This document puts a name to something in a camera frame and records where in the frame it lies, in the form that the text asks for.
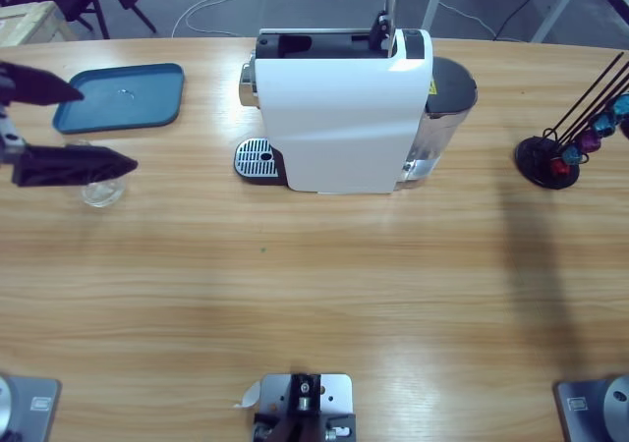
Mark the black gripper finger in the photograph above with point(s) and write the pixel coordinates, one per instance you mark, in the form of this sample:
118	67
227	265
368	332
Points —
626	128

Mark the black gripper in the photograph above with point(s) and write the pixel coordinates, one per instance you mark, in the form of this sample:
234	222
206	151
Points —
10	137

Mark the teal coffee capsule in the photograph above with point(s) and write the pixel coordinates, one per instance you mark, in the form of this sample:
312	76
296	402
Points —
570	155
622	103
604	124

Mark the clear drinking glass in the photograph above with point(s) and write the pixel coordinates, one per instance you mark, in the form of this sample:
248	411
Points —
103	194

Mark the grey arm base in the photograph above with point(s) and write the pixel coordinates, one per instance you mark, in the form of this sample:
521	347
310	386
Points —
24	407
594	407

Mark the purple coffee capsule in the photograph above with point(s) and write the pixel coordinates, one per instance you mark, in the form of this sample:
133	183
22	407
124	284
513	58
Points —
588	140

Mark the red coffee capsule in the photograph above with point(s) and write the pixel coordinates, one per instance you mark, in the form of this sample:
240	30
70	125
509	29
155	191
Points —
558	167

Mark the white capsule coffee machine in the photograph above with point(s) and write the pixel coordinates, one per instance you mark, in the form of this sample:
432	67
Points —
339	118

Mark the blue rectangular plastic tray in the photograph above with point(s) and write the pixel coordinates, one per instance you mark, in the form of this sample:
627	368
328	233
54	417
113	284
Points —
132	98

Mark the black capsule holder with rods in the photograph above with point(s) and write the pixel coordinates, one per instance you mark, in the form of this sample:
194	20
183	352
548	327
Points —
533	167

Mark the light wooden crate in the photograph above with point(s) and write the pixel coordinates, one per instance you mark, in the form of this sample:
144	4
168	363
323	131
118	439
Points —
29	22

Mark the clear water tank black lid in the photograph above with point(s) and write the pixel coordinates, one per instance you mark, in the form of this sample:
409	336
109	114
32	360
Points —
449	88

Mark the yellow warning sticker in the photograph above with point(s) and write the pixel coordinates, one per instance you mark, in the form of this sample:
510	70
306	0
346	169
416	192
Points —
433	87

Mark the black drip tray silver grille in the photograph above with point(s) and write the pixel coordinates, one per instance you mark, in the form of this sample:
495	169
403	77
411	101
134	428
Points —
255	159

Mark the white paper tag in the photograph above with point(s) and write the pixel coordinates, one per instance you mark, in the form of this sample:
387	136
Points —
249	395

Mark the white metal post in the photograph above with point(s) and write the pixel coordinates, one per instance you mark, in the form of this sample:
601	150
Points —
560	5
435	0

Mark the silver mount plate dark post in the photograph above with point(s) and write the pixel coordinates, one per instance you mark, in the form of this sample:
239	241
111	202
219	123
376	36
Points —
307	403

